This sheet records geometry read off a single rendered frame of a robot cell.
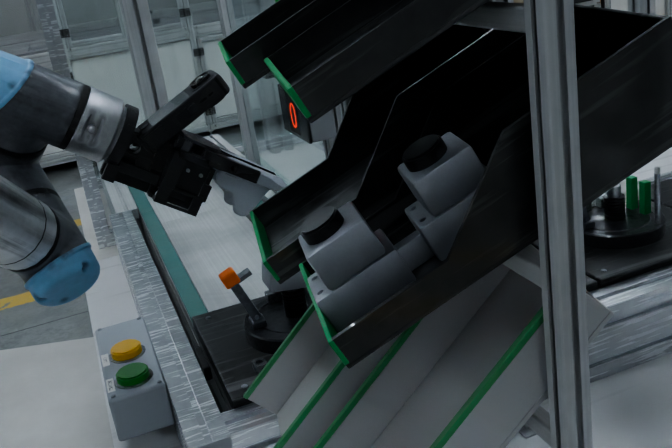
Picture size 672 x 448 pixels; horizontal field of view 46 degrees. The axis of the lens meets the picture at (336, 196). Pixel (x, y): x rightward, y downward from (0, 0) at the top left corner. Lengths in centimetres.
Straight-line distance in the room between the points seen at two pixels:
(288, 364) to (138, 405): 26
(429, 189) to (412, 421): 22
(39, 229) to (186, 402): 28
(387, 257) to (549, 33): 18
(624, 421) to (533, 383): 47
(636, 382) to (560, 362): 57
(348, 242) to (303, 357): 32
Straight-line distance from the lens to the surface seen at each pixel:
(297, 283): 99
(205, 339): 106
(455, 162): 52
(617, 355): 110
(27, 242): 80
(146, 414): 102
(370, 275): 52
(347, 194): 70
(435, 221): 52
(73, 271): 85
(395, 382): 67
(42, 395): 128
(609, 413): 103
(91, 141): 88
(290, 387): 82
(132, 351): 108
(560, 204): 47
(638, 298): 107
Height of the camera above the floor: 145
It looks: 19 degrees down
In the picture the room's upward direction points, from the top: 8 degrees counter-clockwise
